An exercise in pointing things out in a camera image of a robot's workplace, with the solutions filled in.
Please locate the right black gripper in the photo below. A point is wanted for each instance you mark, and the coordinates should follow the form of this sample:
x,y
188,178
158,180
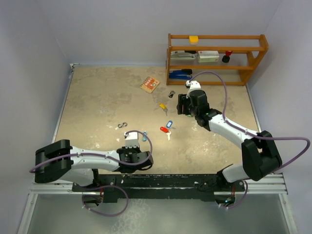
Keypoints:
x,y
183,100

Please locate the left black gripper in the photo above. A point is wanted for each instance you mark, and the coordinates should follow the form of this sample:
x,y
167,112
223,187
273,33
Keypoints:
x,y
137,149

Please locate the teal carabiner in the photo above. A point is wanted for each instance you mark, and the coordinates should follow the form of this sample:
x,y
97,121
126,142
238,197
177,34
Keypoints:
x,y
144,138

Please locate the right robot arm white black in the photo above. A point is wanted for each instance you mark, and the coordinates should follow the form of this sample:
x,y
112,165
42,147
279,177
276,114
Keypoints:
x,y
260,155

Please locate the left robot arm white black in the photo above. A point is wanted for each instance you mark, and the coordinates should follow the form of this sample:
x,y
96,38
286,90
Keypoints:
x,y
61,161

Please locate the yellow tag key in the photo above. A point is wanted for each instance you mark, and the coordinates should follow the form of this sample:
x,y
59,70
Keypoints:
x,y
164,108

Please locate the blue tag key right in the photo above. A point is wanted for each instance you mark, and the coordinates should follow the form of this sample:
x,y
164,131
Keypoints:
x,y
169,125

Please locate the red tag key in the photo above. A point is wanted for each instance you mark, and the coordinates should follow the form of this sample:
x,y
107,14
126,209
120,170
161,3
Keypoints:
x,y
166,131

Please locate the black carabiner clip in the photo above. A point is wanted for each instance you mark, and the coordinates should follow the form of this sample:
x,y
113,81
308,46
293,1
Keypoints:
x,y
121,125

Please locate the blue black stapler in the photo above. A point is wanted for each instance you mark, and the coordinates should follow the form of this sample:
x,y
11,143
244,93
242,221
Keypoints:
x,y
184,74

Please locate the orange small notebook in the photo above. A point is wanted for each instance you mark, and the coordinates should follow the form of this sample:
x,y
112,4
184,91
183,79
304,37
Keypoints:
x,y
149,84

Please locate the grey stapler on shelf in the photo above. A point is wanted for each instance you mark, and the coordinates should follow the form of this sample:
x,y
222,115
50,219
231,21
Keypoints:
x,y
183,55

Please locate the white red box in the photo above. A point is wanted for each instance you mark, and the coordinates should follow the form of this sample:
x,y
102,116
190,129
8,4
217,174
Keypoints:
x,y
208,56

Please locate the wooden shelf rack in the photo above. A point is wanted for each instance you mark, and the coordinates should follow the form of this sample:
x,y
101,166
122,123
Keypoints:
x,y
248,52

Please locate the red black stamp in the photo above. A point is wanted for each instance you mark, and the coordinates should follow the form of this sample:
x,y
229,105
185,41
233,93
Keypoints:
x,y
226,57

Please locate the yellow lid container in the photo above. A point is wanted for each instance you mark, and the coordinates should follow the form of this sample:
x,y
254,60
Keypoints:
x,y
193,40

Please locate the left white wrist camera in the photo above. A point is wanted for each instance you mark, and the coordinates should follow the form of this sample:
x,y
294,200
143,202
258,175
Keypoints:
x,y
131,140

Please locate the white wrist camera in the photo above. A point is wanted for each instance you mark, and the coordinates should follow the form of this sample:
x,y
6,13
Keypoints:
x,y
131,140
192,85

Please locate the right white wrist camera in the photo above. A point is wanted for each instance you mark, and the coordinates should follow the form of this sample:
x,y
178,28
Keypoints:
x,y
192,85

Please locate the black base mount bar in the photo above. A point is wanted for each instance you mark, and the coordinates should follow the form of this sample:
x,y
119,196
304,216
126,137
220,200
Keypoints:
x,y
204,187

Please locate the aluminium rail frame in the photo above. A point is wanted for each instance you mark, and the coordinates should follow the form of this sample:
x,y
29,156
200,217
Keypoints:
x,y
271,184

